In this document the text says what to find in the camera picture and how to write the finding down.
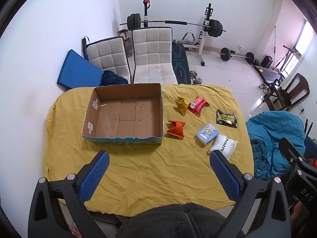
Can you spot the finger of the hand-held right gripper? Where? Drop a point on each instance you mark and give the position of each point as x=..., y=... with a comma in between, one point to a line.
x=291, y=150

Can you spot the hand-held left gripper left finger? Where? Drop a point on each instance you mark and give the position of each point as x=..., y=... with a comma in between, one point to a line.
x=95, y=176

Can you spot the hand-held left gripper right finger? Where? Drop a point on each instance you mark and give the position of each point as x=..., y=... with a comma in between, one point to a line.
x=226, y=176

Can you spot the orange snack packet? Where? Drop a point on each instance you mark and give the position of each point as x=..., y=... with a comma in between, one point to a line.
x=176, y=130

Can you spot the printed cardboard box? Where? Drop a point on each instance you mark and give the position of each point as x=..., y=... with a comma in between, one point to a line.
x=128, y=114

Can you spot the red snack packet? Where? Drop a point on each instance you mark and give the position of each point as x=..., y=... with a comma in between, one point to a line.
x=197, y=105

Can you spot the white soft pack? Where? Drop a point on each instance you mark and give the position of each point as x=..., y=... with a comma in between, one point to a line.
x=224, y=145

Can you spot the blue blanket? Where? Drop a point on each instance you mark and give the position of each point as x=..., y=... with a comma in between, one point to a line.
x=272, y=133

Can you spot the black antenna device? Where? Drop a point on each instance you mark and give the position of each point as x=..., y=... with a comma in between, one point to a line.
x=312, y=131

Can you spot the orange cloth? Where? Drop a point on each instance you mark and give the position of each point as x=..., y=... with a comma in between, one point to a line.
x=296, y=214

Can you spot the light blue tissue pack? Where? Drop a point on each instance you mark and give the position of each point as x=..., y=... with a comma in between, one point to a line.
x=207, y=133

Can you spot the black snack packet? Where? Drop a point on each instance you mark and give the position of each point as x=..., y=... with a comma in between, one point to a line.
x=226, y=117

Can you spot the yellow tablecloth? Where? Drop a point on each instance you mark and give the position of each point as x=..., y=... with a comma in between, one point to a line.
x=158, y=168

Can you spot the dark wooden chair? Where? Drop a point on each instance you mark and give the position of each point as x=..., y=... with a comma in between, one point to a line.
x=301, y=86

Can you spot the grey fleece clothing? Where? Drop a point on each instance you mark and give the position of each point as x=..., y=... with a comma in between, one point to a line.
x=178, y=220

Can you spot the black exercise machine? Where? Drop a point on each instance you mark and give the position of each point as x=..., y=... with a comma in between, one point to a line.
x=270, y=75

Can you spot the yellow snack packet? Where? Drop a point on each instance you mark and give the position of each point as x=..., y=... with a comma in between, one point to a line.
x=182, y=104

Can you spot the black speaker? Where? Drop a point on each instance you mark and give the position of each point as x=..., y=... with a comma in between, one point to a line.
x=267, y=61

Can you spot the dark blue cloth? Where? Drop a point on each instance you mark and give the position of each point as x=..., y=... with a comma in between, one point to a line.
x=112, y=79

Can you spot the tripod stand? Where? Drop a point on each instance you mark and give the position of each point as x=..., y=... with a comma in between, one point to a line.
x=290, y=50

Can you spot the metal dumbbell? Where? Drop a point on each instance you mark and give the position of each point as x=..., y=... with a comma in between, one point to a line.
x=197, y=80

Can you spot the blue foam mat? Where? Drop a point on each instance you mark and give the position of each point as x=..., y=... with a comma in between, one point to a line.
x=76, y=72

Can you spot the window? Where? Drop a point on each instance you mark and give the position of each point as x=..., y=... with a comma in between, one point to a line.
x=304, y=37

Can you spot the short barbell with black plates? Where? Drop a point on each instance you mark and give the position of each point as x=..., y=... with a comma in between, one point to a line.
x=225, y=54

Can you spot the white padded chair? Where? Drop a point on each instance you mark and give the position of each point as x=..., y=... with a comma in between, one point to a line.
x=151, y=52
x=106, y=54

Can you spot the black weight bench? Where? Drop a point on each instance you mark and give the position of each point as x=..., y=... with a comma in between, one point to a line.
x=179, y=62

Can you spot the white squat rack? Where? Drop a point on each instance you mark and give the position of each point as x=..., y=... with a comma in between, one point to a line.
x=201, y=52

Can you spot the long barbell with black plates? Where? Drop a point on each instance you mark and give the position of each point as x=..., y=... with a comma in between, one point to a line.
x=173, y=22

